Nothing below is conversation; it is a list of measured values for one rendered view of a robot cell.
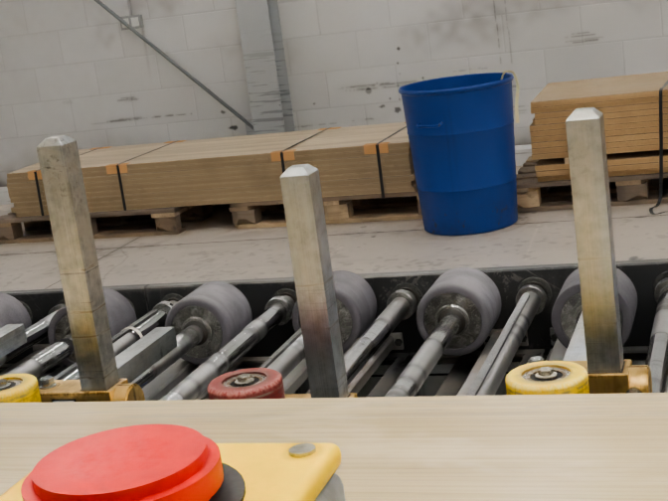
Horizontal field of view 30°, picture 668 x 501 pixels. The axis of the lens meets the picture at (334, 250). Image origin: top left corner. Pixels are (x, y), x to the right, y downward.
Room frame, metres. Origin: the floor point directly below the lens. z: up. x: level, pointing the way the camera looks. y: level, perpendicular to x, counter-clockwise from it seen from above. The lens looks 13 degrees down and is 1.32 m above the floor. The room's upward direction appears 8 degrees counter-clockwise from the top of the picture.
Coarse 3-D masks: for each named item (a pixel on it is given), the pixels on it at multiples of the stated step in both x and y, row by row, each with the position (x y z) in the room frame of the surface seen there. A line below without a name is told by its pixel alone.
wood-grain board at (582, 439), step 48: (0, 432) 1.21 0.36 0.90; (48, 432) 1.19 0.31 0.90; (96, 432) 1.18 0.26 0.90; (240, 432) 1.12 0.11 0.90; (288, 432) 1.10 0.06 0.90; (336, 432) 1.09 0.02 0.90; (384, 432) 1.07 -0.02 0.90; (432, 432) 1.06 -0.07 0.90; (480, 432) 1.04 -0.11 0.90; (528, 432) 1.03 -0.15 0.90; (576, 432) 1.01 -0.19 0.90; (624, 432) 1.00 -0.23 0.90; (0, 480) 1.08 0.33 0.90; (384, 480) 0.97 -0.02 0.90; (432, 480) 0.95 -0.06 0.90; (480, 480) 0.94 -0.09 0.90; (528, 480) 0.93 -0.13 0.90; (576, 480) 0.92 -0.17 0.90; (624, 480) 0.90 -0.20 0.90
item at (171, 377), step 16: (400, 336) 1.88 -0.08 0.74; (496, 336) 1.81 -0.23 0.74; (384, 352) 1.83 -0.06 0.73; (560, 352) 1.69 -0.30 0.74; (176, 368) 1.87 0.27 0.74; (192, 368) 1.88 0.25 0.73; (304, 368) 1.78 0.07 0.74; (368, 368) 1.75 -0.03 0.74; (480, 368) 1.67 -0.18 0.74; (160, 384) 1.80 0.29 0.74; (176, 384) 1.82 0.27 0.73; (288, 384) 1.72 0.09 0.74; (352, 384) 1.68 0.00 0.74; (464, 384) 1.61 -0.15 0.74
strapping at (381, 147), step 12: (396, 132) 6.59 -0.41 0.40; (168, 144) 7.39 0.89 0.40; (372, 144) 6.28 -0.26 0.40; (384, 144) 6.26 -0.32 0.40; (276, 156) 6.47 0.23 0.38; (288, 156) 6.45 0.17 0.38; (108, 168) 6.84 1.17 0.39; (120, 168) 6.81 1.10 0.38; (36, 180) 7.00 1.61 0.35; (120, 180) 6.81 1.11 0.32; (384, 192) 6.27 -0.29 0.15
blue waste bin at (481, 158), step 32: (416, 96) 5.78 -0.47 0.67; (448, 96) 5.68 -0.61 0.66; (480, 96) 5.69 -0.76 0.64; (512, 96) 5.88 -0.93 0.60; (416, 128) 5.81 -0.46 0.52; (448, 128) 5.70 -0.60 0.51; (480, 128) 5.69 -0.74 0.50; (512, 128) 5.84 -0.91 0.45; (416, 160) 5.86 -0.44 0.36; (448, 160) 5.72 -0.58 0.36; (480, 160) 5.70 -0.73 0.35; (512, 160) 5.82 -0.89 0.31; (448, 192) 5.72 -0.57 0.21; (480, 192) 5.70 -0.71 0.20; (512, 192) 5.81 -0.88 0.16; (448, 224) 5.74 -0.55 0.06; (480, 224) 5.71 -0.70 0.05; (512, 224) 5.80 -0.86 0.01
